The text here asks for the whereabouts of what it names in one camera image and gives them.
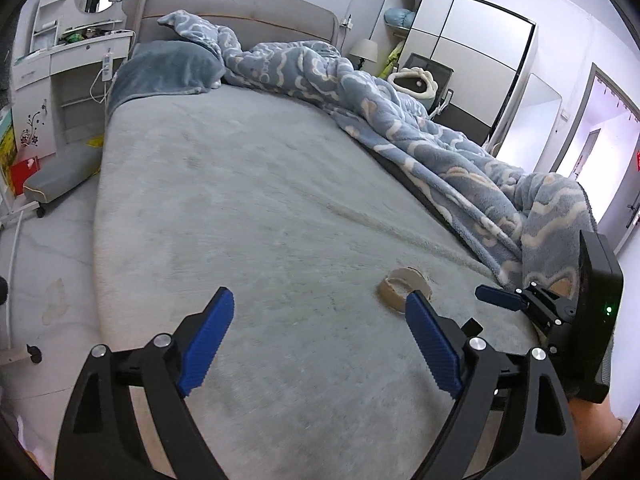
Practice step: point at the white power strip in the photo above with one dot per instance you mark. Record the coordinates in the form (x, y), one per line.
(107, 65)

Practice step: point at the yellow plastic bag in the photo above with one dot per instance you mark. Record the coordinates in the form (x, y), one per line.
(95, 142)

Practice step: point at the white vanity dresser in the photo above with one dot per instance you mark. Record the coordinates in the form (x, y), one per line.
(40, 70)

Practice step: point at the bedside table lamp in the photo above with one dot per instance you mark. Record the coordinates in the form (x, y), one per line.
(364, 50)

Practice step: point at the blue cloud-patterned blanket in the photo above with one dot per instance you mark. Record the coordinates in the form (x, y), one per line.
(400, 135)

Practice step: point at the white plush pet bed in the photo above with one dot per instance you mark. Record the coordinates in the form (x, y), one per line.
(412, 85)

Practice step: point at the person's right forearm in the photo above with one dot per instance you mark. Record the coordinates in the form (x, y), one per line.
(595, 430)

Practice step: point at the black chair with plush cushion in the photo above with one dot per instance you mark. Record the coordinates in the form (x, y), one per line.
(442, 90)

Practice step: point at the squashed brown tape roll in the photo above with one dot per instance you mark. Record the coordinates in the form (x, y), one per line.
(395, 292)

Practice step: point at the yellow framed picture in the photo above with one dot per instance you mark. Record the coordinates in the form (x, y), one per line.
(7, 150)

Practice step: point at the white wardrobe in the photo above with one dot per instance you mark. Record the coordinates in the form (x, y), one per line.
(475, 45)

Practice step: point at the grey-blue pillow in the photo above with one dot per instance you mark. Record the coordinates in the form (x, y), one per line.
(165, 72)

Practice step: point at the white clothes rack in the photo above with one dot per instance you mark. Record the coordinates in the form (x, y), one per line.
(15, 270)

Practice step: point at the grey door frame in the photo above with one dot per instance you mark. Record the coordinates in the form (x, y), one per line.
(590, 90)

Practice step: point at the grey padded stool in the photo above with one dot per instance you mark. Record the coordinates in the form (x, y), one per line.
(60, 175)

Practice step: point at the grey padded headboard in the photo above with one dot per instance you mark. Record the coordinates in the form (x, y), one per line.
(240, 5)

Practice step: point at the bed with grey sheet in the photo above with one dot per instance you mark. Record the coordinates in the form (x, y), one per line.
(250, 210)

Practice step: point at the wall socket with charger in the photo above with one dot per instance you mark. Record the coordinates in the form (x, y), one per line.
(346, 22)

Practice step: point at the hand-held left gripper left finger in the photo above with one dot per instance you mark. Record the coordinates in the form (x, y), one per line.
(207, 340)

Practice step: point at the tall white panel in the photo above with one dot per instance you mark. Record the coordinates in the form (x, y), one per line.
(530, 120)

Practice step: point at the red box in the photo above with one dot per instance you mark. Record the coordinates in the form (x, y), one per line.
(25, 175)

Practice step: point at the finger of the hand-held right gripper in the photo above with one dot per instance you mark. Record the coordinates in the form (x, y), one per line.
(472, 327)
(500, 297)

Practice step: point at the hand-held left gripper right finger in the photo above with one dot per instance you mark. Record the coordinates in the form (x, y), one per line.
(434, 347)

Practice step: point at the light blue bundle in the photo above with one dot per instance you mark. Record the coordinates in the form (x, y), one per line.
(399, 17)

